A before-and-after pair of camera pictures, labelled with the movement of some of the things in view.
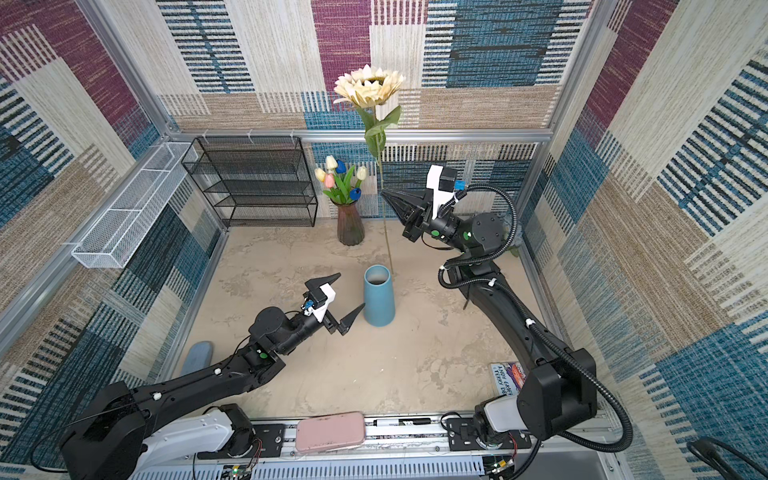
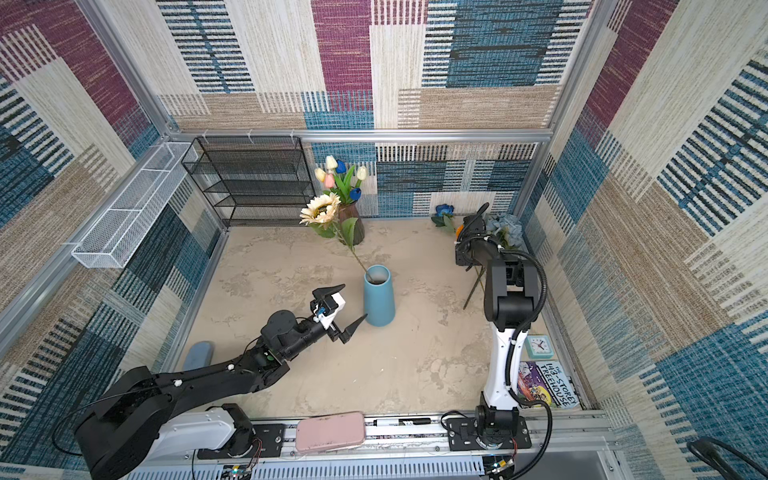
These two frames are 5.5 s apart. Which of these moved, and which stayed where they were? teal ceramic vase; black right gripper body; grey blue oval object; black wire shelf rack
Moved: black right gripper body
Stayed: black wire shelf rack; teal ceramic vase; grey blue oval object
